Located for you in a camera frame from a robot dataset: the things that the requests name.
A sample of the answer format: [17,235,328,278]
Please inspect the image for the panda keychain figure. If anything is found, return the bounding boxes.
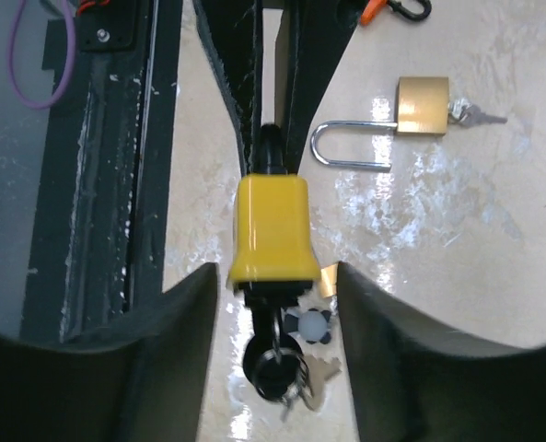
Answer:
[283,308,332,344]

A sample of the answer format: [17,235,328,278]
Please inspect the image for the yellow padlock keys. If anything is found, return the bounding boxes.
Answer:
[243,308,343,421]

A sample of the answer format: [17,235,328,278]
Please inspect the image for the yellow padlock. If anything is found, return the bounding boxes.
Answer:
[227,122,322,332]

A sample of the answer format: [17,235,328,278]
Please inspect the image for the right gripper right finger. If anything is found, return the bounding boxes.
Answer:
[336,262,546,441]

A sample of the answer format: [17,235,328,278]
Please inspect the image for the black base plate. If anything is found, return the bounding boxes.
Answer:
[20,1,183,342]

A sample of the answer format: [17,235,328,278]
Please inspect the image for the large padlock keys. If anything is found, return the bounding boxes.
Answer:
[448,98,508,128]

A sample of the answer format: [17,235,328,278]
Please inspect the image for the large brass padlock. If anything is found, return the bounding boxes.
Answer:
[309,76,450,173]

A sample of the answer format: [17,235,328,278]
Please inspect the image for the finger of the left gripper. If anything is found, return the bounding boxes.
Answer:
[281,1,367,173]
[193,0,262,176]

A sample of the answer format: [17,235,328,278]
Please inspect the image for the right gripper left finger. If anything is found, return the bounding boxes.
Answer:
[0,263,219,441]

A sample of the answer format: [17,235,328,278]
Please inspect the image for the orange padlock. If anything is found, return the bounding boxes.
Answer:
[359,0,432,26]

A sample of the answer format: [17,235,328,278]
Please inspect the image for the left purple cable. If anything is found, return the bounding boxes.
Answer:
[7,0,77,110]

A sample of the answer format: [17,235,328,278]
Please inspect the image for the small brass padlock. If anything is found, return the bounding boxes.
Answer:
[318,262,338,299]

